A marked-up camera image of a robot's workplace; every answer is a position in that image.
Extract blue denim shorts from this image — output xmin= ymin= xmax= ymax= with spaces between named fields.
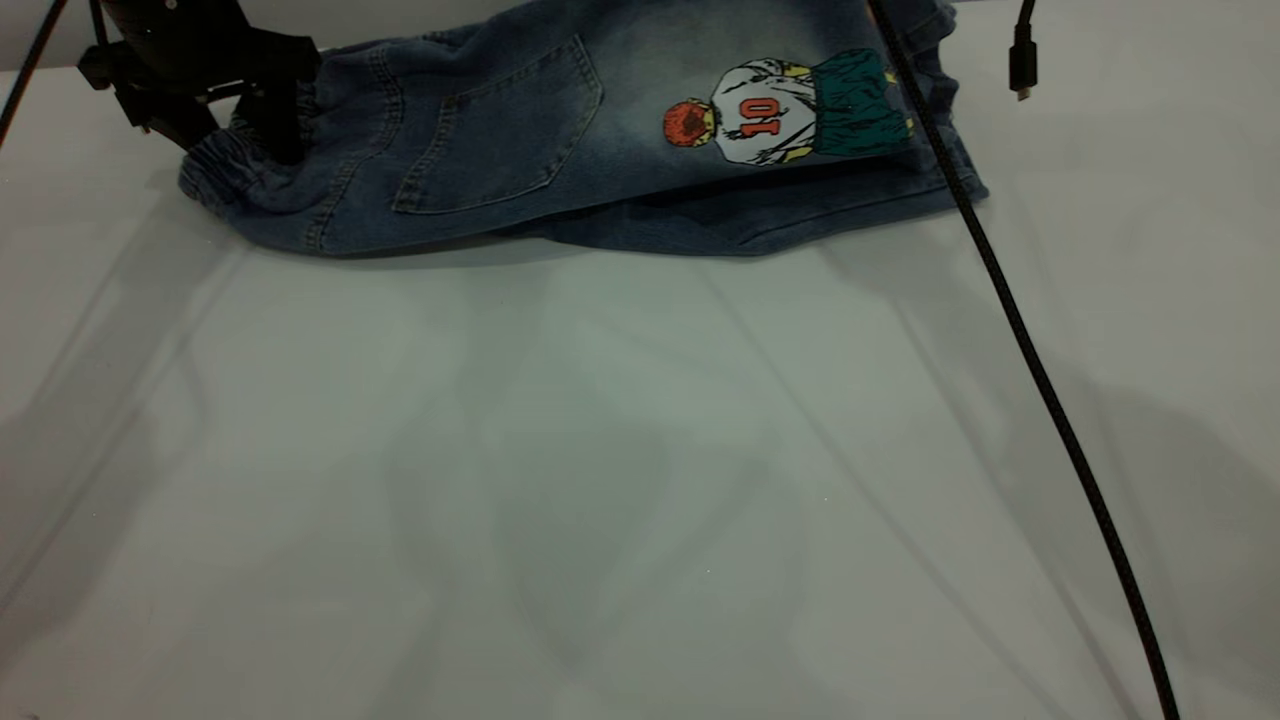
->
xmin=178 ymin=0 xmax=991 ymax=258

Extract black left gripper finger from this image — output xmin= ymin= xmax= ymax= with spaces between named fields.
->
xmin=119 ymin=94 xmax=220 ymax=152
xmin=243 ymin=80 xmax=314 ymax=168

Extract thin black cable with plug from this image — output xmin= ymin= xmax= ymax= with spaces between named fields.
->
xmin=1008 ymin=0 xmax=1039 ymax=102

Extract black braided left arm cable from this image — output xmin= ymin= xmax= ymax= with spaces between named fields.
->
xmin=0 ymin=0 xmax=69 ymax=149

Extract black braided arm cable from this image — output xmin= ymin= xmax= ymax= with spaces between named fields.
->
xmin=0 ymin=0 xmax=69 ymax=149
xmin=865 ymin=0 xmax=1183 ymax=720

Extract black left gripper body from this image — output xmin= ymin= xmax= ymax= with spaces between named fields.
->
xmin=78 ymin=0 xmax=323 ymax=101

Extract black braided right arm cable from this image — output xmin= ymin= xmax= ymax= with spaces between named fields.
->
xmin=865 ymin=0 xmax=1183 ymax=720

